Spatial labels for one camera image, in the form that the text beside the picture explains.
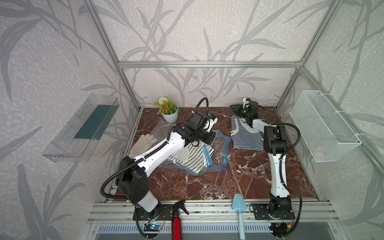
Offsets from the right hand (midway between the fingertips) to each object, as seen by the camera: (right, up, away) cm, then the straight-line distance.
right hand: (230, 105), depth 109 cm
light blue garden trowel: (-3, -54, -34) cm, 64 cm away
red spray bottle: (-33, -60, -41) cm, 79 cm away
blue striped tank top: (+8, -22, -9) cm, 25 cm away
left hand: (-14, -20, -30) cm, 39 cm away
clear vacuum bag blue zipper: (-11, -36, -17) cm, 42 cm away
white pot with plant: (-43, -4, -10) cm, 44 cm away
